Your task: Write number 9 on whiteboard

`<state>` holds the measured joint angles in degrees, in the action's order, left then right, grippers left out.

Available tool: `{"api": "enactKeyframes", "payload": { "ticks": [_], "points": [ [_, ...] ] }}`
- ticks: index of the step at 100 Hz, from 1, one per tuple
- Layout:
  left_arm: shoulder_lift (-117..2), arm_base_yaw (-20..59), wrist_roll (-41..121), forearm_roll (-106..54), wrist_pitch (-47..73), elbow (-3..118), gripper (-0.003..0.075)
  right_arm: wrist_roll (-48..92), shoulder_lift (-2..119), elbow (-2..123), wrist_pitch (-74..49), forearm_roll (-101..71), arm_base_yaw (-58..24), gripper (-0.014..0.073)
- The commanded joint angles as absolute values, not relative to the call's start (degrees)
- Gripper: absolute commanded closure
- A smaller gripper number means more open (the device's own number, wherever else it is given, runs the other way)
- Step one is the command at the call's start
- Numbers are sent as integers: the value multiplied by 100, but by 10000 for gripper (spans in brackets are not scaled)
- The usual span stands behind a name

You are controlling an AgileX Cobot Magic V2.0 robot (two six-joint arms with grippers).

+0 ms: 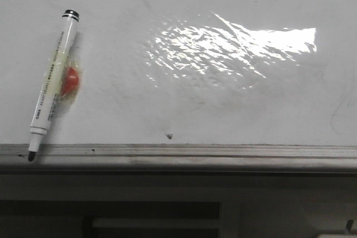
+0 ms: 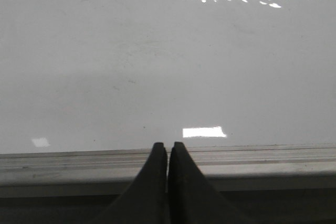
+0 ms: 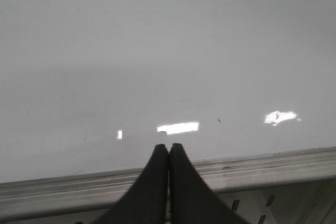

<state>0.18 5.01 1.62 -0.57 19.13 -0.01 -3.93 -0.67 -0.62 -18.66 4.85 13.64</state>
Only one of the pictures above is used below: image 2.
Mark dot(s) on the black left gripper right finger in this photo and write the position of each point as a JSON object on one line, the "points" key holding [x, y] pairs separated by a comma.
{"points": [[192, 199]]}

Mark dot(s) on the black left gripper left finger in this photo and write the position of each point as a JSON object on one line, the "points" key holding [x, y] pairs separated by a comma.
{"points": [[144, 200]]}

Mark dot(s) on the aluminium whiteboard tray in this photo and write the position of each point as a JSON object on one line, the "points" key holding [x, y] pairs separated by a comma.
{"points": [[231, 168]]}

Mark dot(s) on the white whiteboard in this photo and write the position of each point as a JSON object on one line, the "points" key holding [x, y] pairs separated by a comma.
{"points": [[91, 75]]}

